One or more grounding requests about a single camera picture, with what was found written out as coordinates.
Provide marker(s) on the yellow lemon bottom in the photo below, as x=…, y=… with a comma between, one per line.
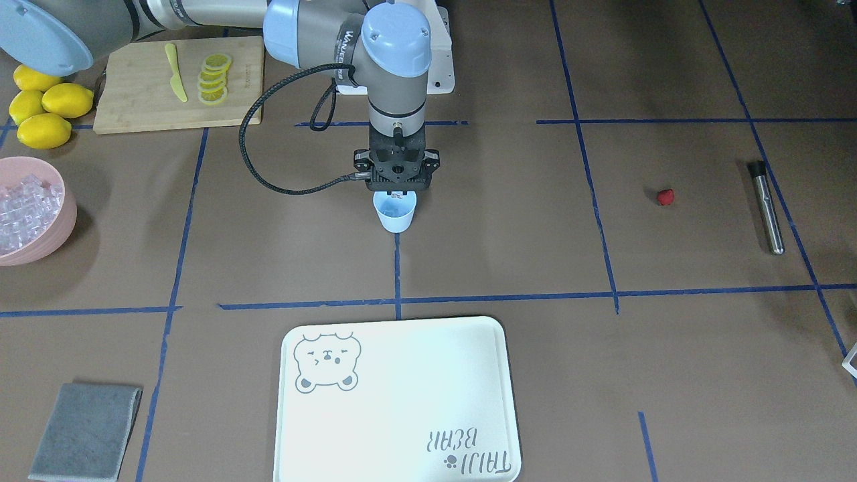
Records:
x=44, y=131

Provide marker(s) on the yellow lemon top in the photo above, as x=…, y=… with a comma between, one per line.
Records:
x=26, y=78

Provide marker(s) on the yellow plastic knife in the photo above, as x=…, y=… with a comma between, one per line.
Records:
x=175, y=82

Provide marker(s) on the yellow lemon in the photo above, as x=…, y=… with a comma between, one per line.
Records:
x=26, y=78
x=68, y=100
x=44, y=131
x=25, y=105

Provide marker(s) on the red strawberry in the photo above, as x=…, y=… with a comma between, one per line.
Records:
x=665, y=197

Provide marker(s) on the bamboo cutting board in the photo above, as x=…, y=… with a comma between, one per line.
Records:
x=137, y=96

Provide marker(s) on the pink bowl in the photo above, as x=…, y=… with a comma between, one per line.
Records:
x=13, y=169

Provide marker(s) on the lemon slices stack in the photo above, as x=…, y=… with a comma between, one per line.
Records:
x=212, y=82

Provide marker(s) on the grey folded cloth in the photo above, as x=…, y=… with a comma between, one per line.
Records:
x=87, y=434

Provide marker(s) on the light blue plastic cup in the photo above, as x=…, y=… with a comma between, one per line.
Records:
x=395, y=214

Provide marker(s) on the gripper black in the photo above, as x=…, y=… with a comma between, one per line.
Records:
x=362, y=161

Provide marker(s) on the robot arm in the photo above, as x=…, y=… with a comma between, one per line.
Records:
x=384, y=46

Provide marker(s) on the white bear serving tray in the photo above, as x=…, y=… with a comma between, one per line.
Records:
x=413, y=400

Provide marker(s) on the steel muddler black tip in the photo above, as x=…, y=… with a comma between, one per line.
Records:
x=758, y=172

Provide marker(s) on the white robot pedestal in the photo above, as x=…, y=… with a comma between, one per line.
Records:
x=441, y=79

